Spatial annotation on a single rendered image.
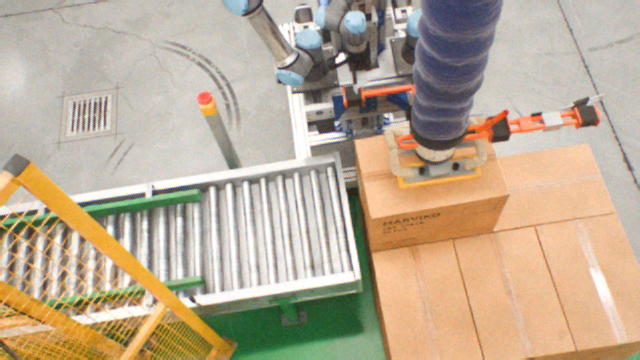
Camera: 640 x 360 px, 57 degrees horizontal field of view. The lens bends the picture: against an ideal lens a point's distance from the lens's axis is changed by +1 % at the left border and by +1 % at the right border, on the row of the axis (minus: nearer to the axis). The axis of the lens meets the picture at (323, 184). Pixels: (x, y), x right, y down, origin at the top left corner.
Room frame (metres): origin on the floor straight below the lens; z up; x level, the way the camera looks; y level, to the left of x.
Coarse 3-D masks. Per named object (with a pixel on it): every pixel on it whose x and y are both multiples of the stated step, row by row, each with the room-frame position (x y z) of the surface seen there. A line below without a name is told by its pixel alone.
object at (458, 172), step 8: (456, 160) 1.11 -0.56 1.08; (464, 160) 1.11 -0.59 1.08; (416, 168) 1.11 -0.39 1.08; (424, 168) 1.09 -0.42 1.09; (456, 168) 1.07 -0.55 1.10; (464, 168) 1.07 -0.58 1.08; (416, 176) 1.07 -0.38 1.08; (424, 176) 1.07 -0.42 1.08; (440, 176) 1.05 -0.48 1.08; (448, 176) 1.05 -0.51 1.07; (456, 176) 1.04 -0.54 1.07; (464, 176) 1.04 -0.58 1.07; (472, 176) 1.03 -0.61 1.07; (480, 176) 1.03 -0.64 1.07; (400, 184) 1.05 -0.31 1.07; (408, 184) 1.04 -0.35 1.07; (416, 184) 1.04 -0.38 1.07; (424, 184) 1.03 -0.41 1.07; (432, 184) 1.03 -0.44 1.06
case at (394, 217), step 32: (384, 160) 1.24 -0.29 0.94; (416, 160) 1.22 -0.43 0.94; (384, 192) 1.09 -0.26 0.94; (416, 192) 1.06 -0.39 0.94; (448, 192) 1.04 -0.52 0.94; (480, 192) 1.01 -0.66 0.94; (384, 224) 0.98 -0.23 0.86; (416, 224) 0.98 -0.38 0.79; (448, 224) 0.98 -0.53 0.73; (480, 224) 0.98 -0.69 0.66
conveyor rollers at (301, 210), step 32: (320, 192) 1.35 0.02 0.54; (64, 224) 1.43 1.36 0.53; (128, 224) 1.35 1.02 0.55; (160, 224) 1.32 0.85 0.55; (192, 224) 1.29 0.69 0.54; (288, 224) 1.20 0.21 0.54; (320, 224) 1.16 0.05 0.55; (0, 256) 1.30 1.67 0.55; (96, 256) 1.21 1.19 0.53; (160, 256) 1.14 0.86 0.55; (256, 256) 1.06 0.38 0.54; (288, 256) 1.03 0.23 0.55; (32, 288) 1.10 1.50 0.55
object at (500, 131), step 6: (486, 120) 1.20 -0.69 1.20; (504, 120) 1.19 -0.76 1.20; (492, 126) 1.17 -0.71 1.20; (498, 126) 1.17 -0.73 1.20; (504, 126) 1.16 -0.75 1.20; (510, 126) 1.15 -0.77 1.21; (492, 132) 1.14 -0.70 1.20; (498, 132) 1.14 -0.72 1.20; (504, 132) 1.14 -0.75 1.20; (510, 132) 1.13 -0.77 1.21; (492, 138) 1.13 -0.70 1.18; (498, 138) 1.12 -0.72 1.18; (504, 138) 1.12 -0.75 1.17
